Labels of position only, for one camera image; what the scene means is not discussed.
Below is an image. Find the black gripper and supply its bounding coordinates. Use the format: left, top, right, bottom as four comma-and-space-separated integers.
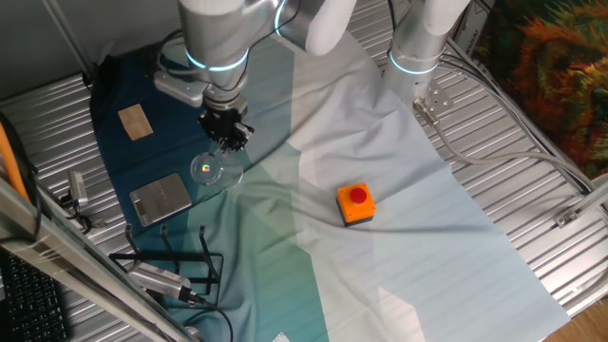
198, 102, 256, 153

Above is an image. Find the clear glass cup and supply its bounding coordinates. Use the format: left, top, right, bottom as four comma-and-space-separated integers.
189, 150, 245, 191

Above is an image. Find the silver digital kitchen scale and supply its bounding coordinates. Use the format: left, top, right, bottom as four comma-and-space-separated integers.
128, 172, 194, 228

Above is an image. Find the wooden block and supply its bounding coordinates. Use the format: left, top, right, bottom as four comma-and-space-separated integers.
117, 103, 155, 142

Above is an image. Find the orange emergency stop button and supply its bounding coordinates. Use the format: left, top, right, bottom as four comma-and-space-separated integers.
335, 181, 377, 228

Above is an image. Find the grey metal pole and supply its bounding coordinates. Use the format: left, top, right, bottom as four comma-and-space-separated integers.
41, 0, 96, 80

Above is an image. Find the orange pole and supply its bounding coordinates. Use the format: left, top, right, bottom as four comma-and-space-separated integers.
0, 121, 26, 203

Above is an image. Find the teal and white tablecloth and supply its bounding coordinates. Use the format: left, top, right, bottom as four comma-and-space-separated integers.
89, 0, 571, 342

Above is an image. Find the black keyboard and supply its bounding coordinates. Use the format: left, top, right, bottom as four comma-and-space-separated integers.
0, 249, 70, 342

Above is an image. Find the cardboard box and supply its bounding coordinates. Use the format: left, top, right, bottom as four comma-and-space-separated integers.
450, 0, 498, 47

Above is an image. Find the colourful patterned fabric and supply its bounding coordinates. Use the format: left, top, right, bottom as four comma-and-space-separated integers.
474, 0, 608, 180

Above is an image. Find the aluminium profile bar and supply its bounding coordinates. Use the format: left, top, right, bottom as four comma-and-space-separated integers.
567, 173, 608, 224

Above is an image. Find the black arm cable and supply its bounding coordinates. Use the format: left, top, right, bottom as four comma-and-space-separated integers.
384, 0, 398, 56
222, 0, 305, 94

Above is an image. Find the black wire cup rack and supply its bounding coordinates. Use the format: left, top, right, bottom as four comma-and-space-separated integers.
108, 222, 225, 308

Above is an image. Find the silver depth camera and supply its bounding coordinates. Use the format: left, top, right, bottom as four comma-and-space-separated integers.
126, 260, 208, 306

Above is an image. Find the small camera on mount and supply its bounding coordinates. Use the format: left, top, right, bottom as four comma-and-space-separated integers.
59, 169, 106, 229

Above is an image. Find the black camera cable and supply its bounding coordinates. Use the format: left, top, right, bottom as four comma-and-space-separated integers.
189, 294, 235, 342

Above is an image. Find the aluminium frame beam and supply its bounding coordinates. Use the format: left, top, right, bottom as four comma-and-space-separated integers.
0, 178, 199, 342

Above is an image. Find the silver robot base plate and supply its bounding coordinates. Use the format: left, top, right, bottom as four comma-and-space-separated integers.
412, 78, 455, 127

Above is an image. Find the thick grey base cable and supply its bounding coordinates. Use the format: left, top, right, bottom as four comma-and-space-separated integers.
411, 97, 600, 192

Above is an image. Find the small metal bracket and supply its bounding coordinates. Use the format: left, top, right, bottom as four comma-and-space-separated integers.
553, 207, 580, 228

